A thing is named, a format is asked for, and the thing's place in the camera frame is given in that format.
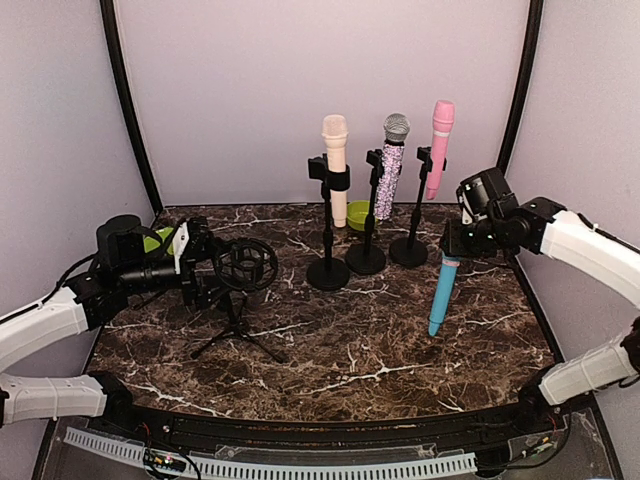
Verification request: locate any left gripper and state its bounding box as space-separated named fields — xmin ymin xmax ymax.
xmin=117 ymin=235 xmax=243 ymax=310

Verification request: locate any white cable duct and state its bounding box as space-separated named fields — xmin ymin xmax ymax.
xmin=64 ymin=427 xmax=477 ymax=479

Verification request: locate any black frame post right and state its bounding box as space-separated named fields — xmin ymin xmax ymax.
xmin=490 ymin=0 xmax=544 ymax=176

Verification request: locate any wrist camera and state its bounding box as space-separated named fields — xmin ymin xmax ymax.
xmin=456 ymin=167 xmax=518 ymax=225
xmin=171 ymin=216 xmax=213 ymax=273

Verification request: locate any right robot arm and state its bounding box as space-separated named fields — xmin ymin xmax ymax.
xmin=439 ymin=197 xmax=639 ymax=434

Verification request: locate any green bowl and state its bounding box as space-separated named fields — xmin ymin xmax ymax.
xmin=347 ymin=200 xmax=370 ymax=232

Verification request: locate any beige microphone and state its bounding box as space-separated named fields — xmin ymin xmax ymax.
xmin=321 ymin=114 xmax=349 ymax=228

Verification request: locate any black tripod mic stand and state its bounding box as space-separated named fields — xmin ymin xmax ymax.
xmin=190 ymin=238 xmax=284 ymax=364

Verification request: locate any black frame post left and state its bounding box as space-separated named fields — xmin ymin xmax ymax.
xmin=99 ymin=0 xmax=164 ymax=215

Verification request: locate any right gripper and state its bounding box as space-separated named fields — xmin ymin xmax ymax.
xmin=443 ymin=215 xmax=505 ymax=258

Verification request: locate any black frame post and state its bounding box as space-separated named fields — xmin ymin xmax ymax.
xmin=99 ymin=0 xmax=164 ymax=215
xmin=490 ymin=0 xmax=544 ymax=176

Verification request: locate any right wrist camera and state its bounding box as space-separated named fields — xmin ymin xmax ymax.
xmin=456 ymin=167 xmax=518 ymax=225

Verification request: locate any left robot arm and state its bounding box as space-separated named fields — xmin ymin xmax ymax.
xmin=1 ymin=214 xmax=215 ymax=436

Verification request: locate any black round-base stand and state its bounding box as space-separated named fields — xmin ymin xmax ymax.
xmin=345 ymin=149 xmax=386 ymax=276
xmin=389 ymin=146 xmax=433 ymax=268
xmin=306 ymin=153 xmax=350 ymax=292

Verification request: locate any blue microphone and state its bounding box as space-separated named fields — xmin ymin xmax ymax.
xmin=428 ymin=254 xmax=460 ymax=337

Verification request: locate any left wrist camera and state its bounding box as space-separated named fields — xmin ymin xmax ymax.
xmin=171 ymin=216 xmax=213 ymax=273

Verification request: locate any green plate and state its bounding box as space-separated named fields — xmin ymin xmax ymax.
xmin=143 ymin=227 xmax=174 ymax=254

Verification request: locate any pink microphone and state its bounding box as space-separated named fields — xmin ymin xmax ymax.
xmin=426 ymin=100 xmax=455 ymax=200

